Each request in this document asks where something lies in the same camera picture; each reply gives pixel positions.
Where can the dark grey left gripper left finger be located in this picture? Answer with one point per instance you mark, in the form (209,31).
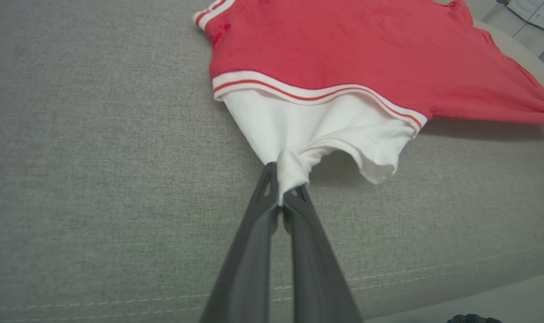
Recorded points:
(245,278)

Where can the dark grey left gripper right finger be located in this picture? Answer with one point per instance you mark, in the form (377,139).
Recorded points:
(316,287)

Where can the red and white shirt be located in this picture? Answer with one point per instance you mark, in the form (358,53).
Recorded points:
(343,45)

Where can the dark rough rounded object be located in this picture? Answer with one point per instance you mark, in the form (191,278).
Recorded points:
(473,319)

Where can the grey fabric sofa cushion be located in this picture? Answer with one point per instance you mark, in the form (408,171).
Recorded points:
(97,157)

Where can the white appliance with dark seam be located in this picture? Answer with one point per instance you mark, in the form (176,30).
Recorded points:
(536,11)

